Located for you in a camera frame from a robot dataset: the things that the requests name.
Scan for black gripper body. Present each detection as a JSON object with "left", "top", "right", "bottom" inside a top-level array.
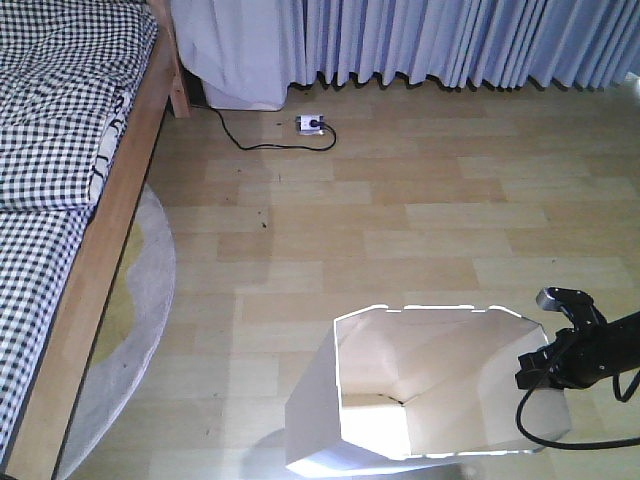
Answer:
[{"left": 515, "top": 328, "right": 613, "bottom": 390}]

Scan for white plastic trash bin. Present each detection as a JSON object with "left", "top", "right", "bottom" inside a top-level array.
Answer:
[{"left": 285, "top": 305, "right": 571, "bottom": 478}]

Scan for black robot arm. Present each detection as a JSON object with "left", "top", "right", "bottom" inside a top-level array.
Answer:
[{"left": 515, "top": 311, "right": 639, "bottom": 390}]

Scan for white floor power socket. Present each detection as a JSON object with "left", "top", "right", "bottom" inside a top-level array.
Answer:
[{"left": 295, "top": 114, "right": 325, "bottom": 136}]

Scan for round grey yellow rug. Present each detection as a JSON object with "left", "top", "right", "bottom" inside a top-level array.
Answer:
[{"left": 55, "top": 186, "right": 176, "bottom": 479}]

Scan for light grey curtains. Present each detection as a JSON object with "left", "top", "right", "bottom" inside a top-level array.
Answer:
[{"left": 171, "top": 1, "right": 639, "bottom": 111}]

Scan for black white checkered bedding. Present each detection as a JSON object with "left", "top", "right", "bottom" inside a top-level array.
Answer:
[{"left": 1, "top": 1, "right": 158, "bottom": 443}]

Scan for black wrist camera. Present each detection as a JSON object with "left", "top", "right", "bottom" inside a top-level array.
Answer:
[{"left": 536, "top": 287, "right": 607, "bottom": 330}]

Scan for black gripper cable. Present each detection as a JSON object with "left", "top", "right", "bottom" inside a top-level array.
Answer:
[{"left": 514, "top": 369, "right": 640, "bottom": 448}]

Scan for black power cord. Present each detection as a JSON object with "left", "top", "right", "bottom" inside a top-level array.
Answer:
[{"left": 192, "top": 103, "right": 337, "bottom": 153}]

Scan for wooden bed frame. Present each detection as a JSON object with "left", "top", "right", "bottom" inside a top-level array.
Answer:
[{"left": 1, "top": 1, "right": 189, "bottom": 479}]

